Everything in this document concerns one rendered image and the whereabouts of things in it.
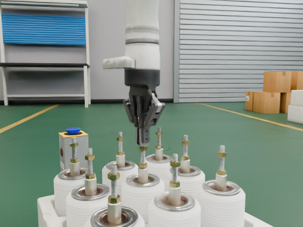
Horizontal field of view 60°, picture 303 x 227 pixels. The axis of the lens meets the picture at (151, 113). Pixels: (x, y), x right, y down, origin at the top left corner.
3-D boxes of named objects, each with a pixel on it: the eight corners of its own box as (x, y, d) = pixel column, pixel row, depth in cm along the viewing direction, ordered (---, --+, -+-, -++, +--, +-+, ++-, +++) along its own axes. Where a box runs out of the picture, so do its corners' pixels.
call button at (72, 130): (68, 137, 75) (67, 129, 75) (64, 134, 79) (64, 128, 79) (81, 135, 77) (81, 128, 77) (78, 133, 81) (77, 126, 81)
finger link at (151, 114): (152, 101, 50) (140, 120, 54) (156, 108, 50) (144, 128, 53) (163, 101, 52) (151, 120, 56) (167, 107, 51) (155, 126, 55)
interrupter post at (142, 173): (140, 184, 57) (140, 170, 56) (135, 180, 59) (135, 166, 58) (149, 183, 57) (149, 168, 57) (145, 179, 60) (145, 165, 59)
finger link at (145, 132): (140, 119, 56) (140, 143, 56) (148, 120, 53) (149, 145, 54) (146, 118, 56) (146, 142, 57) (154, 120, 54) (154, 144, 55)
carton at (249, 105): (261, 109, 433) (262, 90, 430) (269, 110, 410) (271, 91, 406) (244, 109, 430) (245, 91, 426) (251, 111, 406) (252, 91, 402)
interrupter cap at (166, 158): (145, 156, 78) (145, 153, 78) (171, 156, 78) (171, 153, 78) (145, 164, 70) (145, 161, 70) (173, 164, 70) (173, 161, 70)
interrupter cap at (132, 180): (132, 191, 53) (132, 188, 53) (121, 178, 60) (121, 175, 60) (166, 185, 56) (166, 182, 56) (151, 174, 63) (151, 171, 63)
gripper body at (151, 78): (169, 66, 54) (168, 111, 55) (145, 68, 61) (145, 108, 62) (138, 65, 49) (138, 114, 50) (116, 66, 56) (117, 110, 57)
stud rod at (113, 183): (111, 212, 41) (109, 165, 40) (111, 209, 42) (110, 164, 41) (117, 212, 41) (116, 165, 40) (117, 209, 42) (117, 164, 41)
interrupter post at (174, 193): (166, 205, 47) (166, 187, 47) (170, 199, 50) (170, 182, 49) (179, 207, 47) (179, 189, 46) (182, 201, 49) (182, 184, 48)
